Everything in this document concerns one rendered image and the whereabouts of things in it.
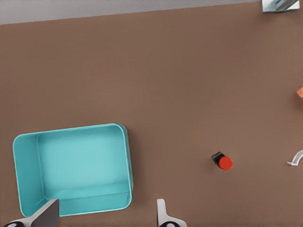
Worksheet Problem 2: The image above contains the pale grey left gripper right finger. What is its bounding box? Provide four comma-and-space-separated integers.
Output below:
156, 199, 187, 227

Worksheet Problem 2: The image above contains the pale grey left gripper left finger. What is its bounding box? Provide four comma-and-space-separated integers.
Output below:
0, 199, 60, 227

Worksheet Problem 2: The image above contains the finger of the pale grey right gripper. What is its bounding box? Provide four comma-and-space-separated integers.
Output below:
287, 149, 303, 166

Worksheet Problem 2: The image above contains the blue storage box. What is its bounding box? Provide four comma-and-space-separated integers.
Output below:
12, 123, 134, 218

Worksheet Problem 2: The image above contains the red button with black base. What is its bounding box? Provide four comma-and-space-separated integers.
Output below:
211, 151, 233, 171

